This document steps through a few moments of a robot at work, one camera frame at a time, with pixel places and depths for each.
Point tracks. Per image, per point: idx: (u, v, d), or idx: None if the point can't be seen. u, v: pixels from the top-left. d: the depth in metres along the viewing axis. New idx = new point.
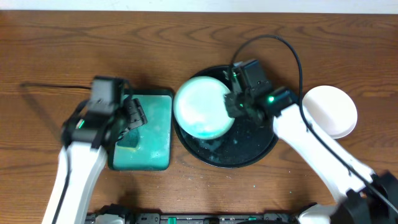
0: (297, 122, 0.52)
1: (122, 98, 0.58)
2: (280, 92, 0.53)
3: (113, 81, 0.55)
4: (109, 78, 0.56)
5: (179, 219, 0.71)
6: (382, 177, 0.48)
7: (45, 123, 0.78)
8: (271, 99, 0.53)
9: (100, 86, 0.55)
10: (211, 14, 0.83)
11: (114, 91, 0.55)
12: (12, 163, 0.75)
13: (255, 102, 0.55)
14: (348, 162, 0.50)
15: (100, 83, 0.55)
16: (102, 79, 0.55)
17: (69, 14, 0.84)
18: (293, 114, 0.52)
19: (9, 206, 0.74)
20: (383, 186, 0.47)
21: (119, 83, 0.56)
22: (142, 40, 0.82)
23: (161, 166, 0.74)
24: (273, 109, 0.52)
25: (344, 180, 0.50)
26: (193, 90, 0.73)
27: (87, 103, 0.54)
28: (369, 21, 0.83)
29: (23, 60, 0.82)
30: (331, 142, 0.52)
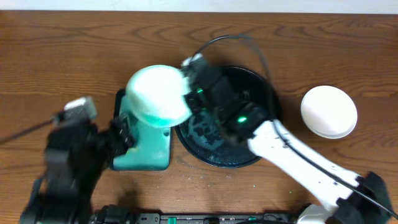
0: (272, 139, 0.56)
1: (88, 155, 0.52)
2: (249, 111, 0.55)
3: (69, 153, 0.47)
4: (63, 147, 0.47)
5: (179, 219, 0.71)
6: (367, 180, 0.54)
7: (43, 122, 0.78)
8: (242, 119, 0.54)
9: (54, 162, 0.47)
10: (211, 14, 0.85)
11: (74, 161, 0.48)
12: (12, 163, 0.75)
13: (227, 124, 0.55)
14: (331, 170, 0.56)
15: (52, 158, 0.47)
16: (54, 150, 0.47)
17: (71, 14, 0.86)
18: (267, 131, 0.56)
19: (6, 206, 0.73)
20: (369, 187, 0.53)
21: (73, 152, 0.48)
22: (142, 39, 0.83)
23: (161, 166, 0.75)
24: (245, 130, 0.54)
25: (330, 189, 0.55)
26: (143, 76, 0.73)
27: (47, 179, 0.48)
28: (367, 21, 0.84)
29: (24, 59, 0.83)
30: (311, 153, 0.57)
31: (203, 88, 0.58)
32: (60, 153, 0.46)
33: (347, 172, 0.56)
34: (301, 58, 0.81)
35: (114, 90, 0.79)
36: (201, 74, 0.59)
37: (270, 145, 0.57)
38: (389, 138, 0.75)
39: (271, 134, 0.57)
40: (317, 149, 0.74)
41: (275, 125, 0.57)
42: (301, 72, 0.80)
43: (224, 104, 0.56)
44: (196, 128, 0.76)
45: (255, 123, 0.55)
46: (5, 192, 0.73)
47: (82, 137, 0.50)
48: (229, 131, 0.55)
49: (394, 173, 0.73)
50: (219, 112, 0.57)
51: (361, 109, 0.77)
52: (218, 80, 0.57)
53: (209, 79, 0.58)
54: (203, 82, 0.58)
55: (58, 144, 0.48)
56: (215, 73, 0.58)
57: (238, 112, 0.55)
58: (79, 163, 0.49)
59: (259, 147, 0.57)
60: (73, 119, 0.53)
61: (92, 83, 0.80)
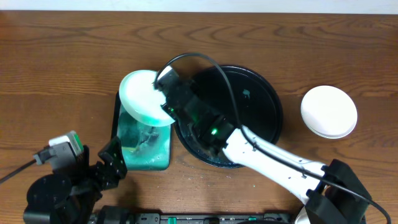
0: (241, 144, 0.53)
1: (74, 207, 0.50)
2: (222, 122, 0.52)
3: (50, 214, 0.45)
4: (44, 205, 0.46)
5: (179, 219, 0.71)
6: (331, 167, 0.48)
7: (43, 122, 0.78)
8: (214, 132, 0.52)
9: (36, 221, 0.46)
10: (211, 14, 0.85)
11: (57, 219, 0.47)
12: (12, 163, 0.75)
13: (201, 139, 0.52)
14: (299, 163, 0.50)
15: (33, 219, 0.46)
16: (35, 211, 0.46)
17: (71, 14, 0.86)
18: (236, 137, 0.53)
19: (7, 206, 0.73)
20: (334, 175, 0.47)
21: (55, 211, 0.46)
22: (143, 40, 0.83)
23: (161, 166, 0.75)
24: (219, 142, 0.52)
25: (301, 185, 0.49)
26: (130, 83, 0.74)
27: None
28: (367, 21, 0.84)
29: (25, 59, 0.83)
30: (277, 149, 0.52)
31: (175, 106, 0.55)
32: (41, 214, 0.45)
33: (313, 162, 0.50)
34: (301, 58, 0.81)
35: (114, 90, 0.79)
36: (171, 93, 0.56)
37: (242, 151, 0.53)
38: (390, 138, 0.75)
39: (239, 138, 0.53)
40: (318, 149, 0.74)
41: (244, 131, 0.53)
42: (302, 72, 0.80)
43: (196, 119, 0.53)
44: None
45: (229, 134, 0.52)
46: (5, 193, 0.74)
47: (64, 193, 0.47)
48: (206, 145, 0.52)
49: (394, 173, 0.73)
50: (193, 128, 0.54)
51: (362, 109, 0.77)
52: (188, 96, 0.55)
53: (181, 96, 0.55)
54: (173, 99, 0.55)
55: (39, 204, 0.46)
56: (183, 89, 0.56)
57: (209, 126, 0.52)
58: (63, 218, 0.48)
59: (231, 154, 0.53)
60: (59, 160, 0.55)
61: (92, 83, 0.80)
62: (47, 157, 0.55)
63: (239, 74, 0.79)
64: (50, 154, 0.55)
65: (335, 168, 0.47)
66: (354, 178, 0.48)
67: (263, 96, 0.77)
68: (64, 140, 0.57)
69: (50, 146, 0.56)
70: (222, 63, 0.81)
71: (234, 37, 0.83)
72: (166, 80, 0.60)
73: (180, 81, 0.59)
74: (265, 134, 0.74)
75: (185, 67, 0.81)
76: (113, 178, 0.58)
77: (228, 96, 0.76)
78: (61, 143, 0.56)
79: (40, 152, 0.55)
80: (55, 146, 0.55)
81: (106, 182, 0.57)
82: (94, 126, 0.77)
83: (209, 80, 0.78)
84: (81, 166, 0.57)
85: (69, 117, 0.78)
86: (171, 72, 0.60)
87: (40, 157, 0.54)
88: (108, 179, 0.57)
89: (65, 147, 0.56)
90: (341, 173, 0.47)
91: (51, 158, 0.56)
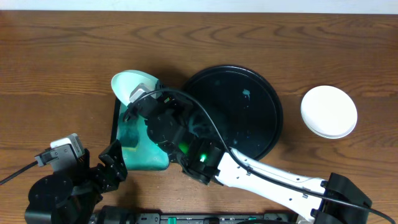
0: (234, 168, 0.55)
1: (76, 205, 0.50)
2: (209, 147, 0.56)
3: (51, 214, 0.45)
4: (46, 205, 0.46)
5: (179, 219, 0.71)
6: (331, 182, 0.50)
7: (43, 122, 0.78)
8: (203, 159, 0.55)
9: (37, 221, 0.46)
10: (211, 14, 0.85)
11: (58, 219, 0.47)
12: (12, 163, 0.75)
13: (193, 168, 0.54)
14: (298, 183, 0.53)
15: (35, 219, 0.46)
16: (36, 210, 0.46)
17: (71, 14, 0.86)
18: (229, 161, 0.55)
19: (7, 206, 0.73)
20: (336, 190, 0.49)
21: (57, 208, 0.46)
22: (143, 40, 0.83)
23: (162, 166, 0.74)
24: (210, 170, 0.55)
25: (303, 205, 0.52)
26: (123, 83, 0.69)
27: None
28: (367, 21, 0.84)
29: (24, 59, 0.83)
30: (272, 170, 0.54)
31: (160, 140, 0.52)
32: (42, 214, 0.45)
33: (311, 178, 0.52)
34: (301, 58, 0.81)
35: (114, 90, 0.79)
36: (153, 126, 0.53)
37: (236, 176, 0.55)
38: (390, 138, 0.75)
39: (233, 163, 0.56)
40: (317, 149, 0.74)
41: (235, 154, 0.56)
42: (301, 72, 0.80)
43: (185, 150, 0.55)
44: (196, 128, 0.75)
45: (217, 157, 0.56)
46: (5, 193, 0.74)
47: (65, 193, 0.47)
48: (197, 175, 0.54)
49: (394, 174, 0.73)
50: (183, 159, 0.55)
51: (362, 109, 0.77)
52: (174, 127, 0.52)
53: (166, 129, 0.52)
54: (157, 132, 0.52)
55: (40, 204, 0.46)
56: (165, 121, 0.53)
57: (197, 154, 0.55)
58: (63, 218, 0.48)
59: (226, 178, 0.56)
60: (63, 161, 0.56)
61: (92, 83, 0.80)
62: (48, 159, 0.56)
63: (239, 74, 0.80)
64: (51, 156, 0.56)
65: (335, 182, 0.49)
66: (356, 188, 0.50)
67: (263, 95, 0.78)
68: (69, 140, 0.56)
69: (51, 148, 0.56)
70: (222, 63, 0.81)
71: (234, 37, 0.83)
72: (142, 104, 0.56)
73: (159, 107, 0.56)
74: (265, 134, 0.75)
75: (185, 67, 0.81)
76: (113, 180, 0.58)
77: (227, 98, 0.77)
78: (63, 145, 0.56)
79: (41, 154, 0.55)
80: (56, 149, 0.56)
81: (106, 185, 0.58)
82: (94, 126, 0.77)
83: (209, 80, 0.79)
84: (81, 168, 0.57)
85: (69, 117, 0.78)
86: (148, 96, 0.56)
87: (41, 158, 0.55)
88: (108, 182, 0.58)
89: (67, 149, 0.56)
90: (342, 186, 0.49)
91: (53, 160, 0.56)
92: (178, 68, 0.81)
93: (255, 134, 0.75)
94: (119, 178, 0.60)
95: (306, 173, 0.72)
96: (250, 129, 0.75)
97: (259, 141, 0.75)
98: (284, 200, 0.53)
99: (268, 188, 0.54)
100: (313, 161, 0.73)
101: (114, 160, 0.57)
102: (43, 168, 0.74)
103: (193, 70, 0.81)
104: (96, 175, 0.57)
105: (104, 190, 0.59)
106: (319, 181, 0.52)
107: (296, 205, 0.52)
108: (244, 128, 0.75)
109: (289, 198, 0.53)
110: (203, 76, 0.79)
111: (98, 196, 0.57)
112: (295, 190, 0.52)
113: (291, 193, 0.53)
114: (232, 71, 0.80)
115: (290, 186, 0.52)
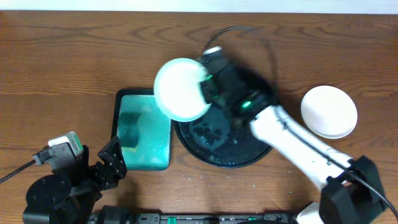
0: (273, 122, 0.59)
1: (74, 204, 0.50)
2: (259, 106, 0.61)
3: (50, 215, 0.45)
4: (44, 206, 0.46)
5: (179, 219, 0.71)
6: (360, 161, 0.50)
7: (43, 122, 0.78)
8: (247, 104, 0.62)
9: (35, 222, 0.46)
10: (211, 14, 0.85)
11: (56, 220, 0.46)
12: (11, 163, 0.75)
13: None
14: (326, 152, 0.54)
15: (33, 220, 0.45)
16: (35, 211, 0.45)
17: (71, 14, 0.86)
18: (268, 115, 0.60)
19: (7, 206, 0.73)
20: (361, 170, 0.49)
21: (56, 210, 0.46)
22: (142, 39, 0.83)
23: (162, 166, 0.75)
24: (249, 114, 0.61)
25: (323, 170, 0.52)
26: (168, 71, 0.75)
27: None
28: (367, 21, 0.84)
29: (24, 59, 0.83)
30: (306, 135, 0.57)
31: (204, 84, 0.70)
32: (40, 216, 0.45)
33: (341, 153, 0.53)
34: (301, 59, 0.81)
35: (114, 90, 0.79)
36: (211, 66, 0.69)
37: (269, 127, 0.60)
38: (389, 138, 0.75)
39: (271, 118, 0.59)
40: None
41: (277, 111, 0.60)
42: (301, 72, 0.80)
43: (227, 93, 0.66)
44: (196, 128, 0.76)
45: (259, 108, 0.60)
46: (5, 193, 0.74)
47: (64, 193, 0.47)
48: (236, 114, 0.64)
49: (393, 173, 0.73)
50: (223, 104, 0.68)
51: (361, 109, 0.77)
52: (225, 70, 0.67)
53: (216, 68, 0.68)
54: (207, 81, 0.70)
55: (39, 205, 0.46)
56: (221, 65, 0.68)
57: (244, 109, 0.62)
58: (61, 218, 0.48)
59: (259, 127, 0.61)
60: (61, 159, 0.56)
61: (92, 83, 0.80)
62: (46, 157, 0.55)
63: None
64: (49, 154, 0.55)
65: (365, 164, 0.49)
66: (379, 182, 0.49)
67: None
68: (68, 139, 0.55)
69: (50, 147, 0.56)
70: None
71: (234, 37, 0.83)
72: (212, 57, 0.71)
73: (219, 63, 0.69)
74: None
75: None
76: (113, 178, 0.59)
77: None
78: (61, 142, 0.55)
79: (39, 152, 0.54)
80: (55, 147, 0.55)
81: (106, 182, 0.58)
82: (94, 126, 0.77)
83: None
84: (80, 167, 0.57)
85: (69, 117, 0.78)
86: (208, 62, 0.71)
87: (39, 157, 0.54)
88: (108, 180, 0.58)
89: (65, 147, 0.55)
90: (370, 172, 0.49)
91: (51, 158, 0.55)
92: None
93: None
94: (119, 175, 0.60)
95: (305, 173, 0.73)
96: None
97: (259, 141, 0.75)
98: (308, 162, 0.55)
99: (293, 147, 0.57)
100: None
101: (114, 158, 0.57)
102: (42, 168, 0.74)
103: None
104: (96, 172, 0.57)
105: (103, 188, 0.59)
106: (347, 158, 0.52)
107: (316, 168, 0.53)
108: None
109: (312, 161, 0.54)
110: None
111: (98, 193, 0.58)
112: (319, 154, 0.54)
113: (314, 157, 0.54)
114: None
115: (317, 150, 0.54)
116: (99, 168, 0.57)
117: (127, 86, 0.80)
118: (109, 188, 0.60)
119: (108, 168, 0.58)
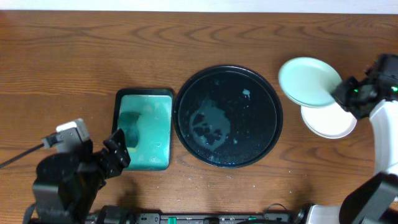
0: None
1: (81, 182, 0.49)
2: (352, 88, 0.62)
3: (58, 186, 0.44)
4: (53, 178, 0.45)
5: (179, 219, 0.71)
6: None
7: (43, 122, 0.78)
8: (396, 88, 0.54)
9: (43, 195, 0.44)
10: (211, 14, 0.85)
11: (64, 193, 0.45)
12: (12, 163, 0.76)
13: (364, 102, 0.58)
14: None
15: (41, 192, 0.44)
16: (45, 183, 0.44)
17: (71, 14, 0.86)
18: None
19: (7, 206, 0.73)
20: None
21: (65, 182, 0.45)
22: (142, 39, 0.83)
23: (162, 166, 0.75)
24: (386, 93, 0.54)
25: None
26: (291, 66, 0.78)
27: (37, 210, 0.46)
28: (367, 21, 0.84)
29: (25, 58, 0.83)
30: None
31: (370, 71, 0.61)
32: (50, 187, 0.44)
33: None
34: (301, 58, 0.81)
35: (114, 90, 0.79)
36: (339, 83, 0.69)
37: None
38: None
39: None
40: (317, 149, 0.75)
41: None
42: None
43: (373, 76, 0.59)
44: (196, 128, 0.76)
45: None
46: (5, 193, 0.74)
47: (73, 166, 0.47)
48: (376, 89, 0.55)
49: None
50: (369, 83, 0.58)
51: None
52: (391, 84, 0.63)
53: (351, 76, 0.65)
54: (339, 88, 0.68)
55: (49, 177, 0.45)
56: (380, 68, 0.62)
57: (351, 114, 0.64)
58: (69, 193, 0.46)
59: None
60: (68, 146, 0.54)
61: (92, 83, 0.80)
62: (54, 142, 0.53)
63: (239, 74, 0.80)
64: (56, 139, 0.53)
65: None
66: None
67: (263, 95, 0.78)
68: (75, 124, 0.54)
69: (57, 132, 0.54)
70: (222, 62, 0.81)
71: (234, 37, 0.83)
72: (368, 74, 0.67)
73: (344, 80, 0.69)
74: (265, 134, 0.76)
75: (186, 67, 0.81)
76: (117, 165, 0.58)
77: (227, 98, 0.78)
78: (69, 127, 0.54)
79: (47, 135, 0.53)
80: (63, 132, 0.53)
81: (109, 170, 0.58)
82: (95, 126, 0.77)
83: (209, 80, 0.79)
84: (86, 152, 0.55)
85: (69, 117, 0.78)
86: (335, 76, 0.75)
87: (47, 141, 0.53)
88: (112, 167, 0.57)
89: (73, 131, 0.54)
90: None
91: (59, 144, 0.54)
92: (178, 68, 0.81)
93: (255, 134, 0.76)
94: (122, 164, 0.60)
95: (305, 173, 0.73)
96: (250, 129, 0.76)
97: (259, 141, 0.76)
98: None
99: None
100: (313, 161, 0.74)
101: (119, 145, 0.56)
102: None
103: (193, 70, 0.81)
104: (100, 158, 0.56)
105: (108, 176, 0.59)
106: None
107: None
108: (244, 128, 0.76)
109: None
110: (204, 76, 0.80)
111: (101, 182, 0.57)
112: None
113: None
114: (232, 71, 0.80)
115: None
116: (105, 155, 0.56)
117: (127, 86, 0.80)
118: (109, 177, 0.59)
119: (112, 157, 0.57)
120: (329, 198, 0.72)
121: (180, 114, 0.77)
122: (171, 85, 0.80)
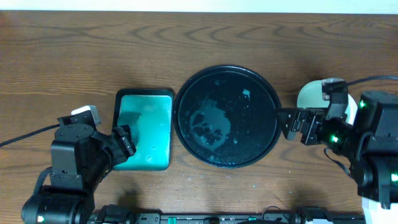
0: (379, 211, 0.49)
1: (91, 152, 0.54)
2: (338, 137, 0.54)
3: (74, 147, 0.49)
4: (70, 140, 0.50)
5: (179, 219, 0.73)
6: None
7: (46, 122, 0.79)
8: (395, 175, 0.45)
9: (60, 154, 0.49)
10: (211, 14, 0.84)
11: (78, 157, 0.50)
12: (12, 164, 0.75)
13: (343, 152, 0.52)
14: None
15: (59, 152, 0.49)
16: (61, 144, 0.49)
17: (68, 14, 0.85)
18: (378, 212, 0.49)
19: (10, 205, 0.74)
20: None
21: (81, 145, 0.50)
22: (142, 40, 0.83)
23: (162, 166, 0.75)
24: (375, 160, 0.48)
25: None
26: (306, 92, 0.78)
27: (52, 172, 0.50)
28: (369, 20, 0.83)
29: (23, 59, 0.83)
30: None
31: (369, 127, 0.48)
32: (67, 147, 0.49)
33: None
34: (301, 58, 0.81)
35: (114, 90, 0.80)
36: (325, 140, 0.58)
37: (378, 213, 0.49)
38: None
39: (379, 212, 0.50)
40: (317, 149, 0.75)
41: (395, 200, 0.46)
42: (301, 72, 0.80)
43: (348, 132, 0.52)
44: (196, 128, 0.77)
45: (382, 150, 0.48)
46: (7, 193, 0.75)
47: (87, 132, 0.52)
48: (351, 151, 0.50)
49: None
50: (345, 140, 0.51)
51: None
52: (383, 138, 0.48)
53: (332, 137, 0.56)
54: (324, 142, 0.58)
55: (66, 139, 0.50)
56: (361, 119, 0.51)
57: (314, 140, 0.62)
58: (82, 157, 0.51)
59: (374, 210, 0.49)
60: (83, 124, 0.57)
61: (92, 83, 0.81)
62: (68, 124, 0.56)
63: (238, 74, 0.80)
64: (71, 121, 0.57)
65: None
66: None
67: (263, 94, 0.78)
68: (87, 113, 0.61)
69: (70, 117, 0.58)
70: (222, 62, 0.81)
71: (234, 37, 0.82)
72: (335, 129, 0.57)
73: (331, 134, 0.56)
74: (265, 134, 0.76)
75: (186, 68, 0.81)
76: (124, 152, 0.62)
77: (227, 98, 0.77)
78: (84, 112, 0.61)
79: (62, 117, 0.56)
80: (78, 116, 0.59)
81: (115, 155, 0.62)
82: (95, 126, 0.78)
83: (209, 80, 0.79)
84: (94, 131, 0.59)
85: None
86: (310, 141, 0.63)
87: (64, 121, 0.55)
88: (119, 152, 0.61)
89: (87, 114, 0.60)
90: None
91: None
92: (178, 68, 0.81)
93: (255, 133, 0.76)
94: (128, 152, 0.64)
95: (305, 173, 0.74)
96: (251, 129, 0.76)
97: (258, 140, 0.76)
98: None
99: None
100: (313, 160, 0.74)
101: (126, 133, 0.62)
102: (42, 168, 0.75)
103: (193, 70, 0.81)
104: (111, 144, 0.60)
105: (114, 162, 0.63)
106: None
107: None
108: (244, 128, 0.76)
109: None
110: (204, 76, 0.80)
111: (108, 165, 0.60)
112: None
113: None
114: (232, 71, 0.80)
115: None
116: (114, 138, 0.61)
117: (127, 86, 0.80)
118: (114, 163, 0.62)
119: (119, 143, 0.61)
120: (326, 196, 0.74)
121: (180, 114, 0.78)
122: (171, 85, 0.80)
